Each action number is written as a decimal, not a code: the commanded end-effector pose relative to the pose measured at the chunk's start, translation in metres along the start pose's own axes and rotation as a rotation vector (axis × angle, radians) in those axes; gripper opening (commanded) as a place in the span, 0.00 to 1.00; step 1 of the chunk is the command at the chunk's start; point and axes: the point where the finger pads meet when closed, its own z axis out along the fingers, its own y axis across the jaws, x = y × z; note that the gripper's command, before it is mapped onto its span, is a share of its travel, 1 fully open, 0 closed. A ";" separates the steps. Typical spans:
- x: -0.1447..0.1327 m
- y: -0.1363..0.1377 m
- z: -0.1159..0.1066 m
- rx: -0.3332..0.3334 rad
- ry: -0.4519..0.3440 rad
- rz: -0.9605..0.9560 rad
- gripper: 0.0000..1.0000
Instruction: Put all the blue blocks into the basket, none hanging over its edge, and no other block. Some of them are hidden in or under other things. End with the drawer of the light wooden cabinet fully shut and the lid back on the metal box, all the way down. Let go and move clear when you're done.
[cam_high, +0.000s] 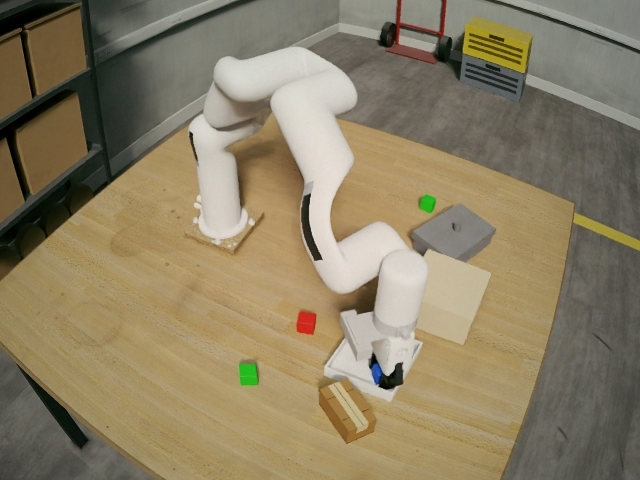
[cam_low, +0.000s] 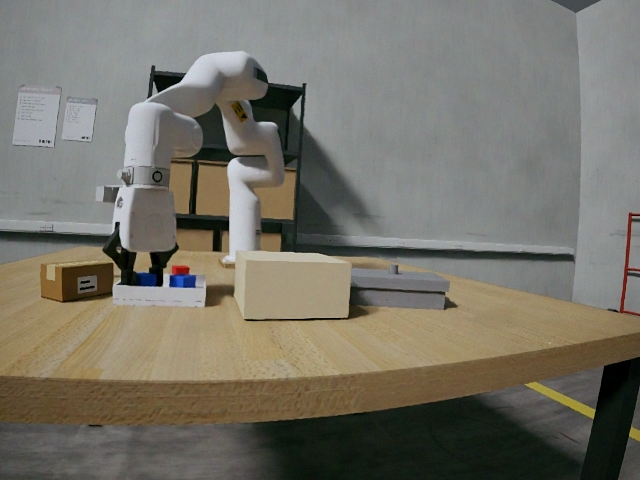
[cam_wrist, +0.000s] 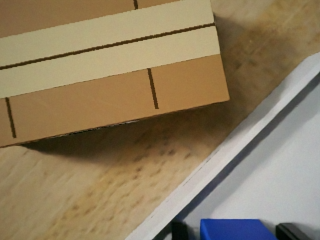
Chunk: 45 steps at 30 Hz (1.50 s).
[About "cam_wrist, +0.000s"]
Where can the brown cardboard box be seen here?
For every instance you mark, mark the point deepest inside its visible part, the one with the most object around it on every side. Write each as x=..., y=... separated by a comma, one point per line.
x=72, y=66

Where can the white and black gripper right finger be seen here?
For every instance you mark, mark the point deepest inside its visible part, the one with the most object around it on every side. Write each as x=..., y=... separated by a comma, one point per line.
x=288, y=231

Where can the white square tray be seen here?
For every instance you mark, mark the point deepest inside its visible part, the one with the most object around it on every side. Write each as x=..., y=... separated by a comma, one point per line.
x=267, y=168

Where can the blue block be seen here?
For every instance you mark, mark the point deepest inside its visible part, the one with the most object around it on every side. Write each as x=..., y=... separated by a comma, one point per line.
x=234, y=229

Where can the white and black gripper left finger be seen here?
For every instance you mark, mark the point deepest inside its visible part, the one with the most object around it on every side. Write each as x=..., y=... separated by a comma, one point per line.
x=179, y=231

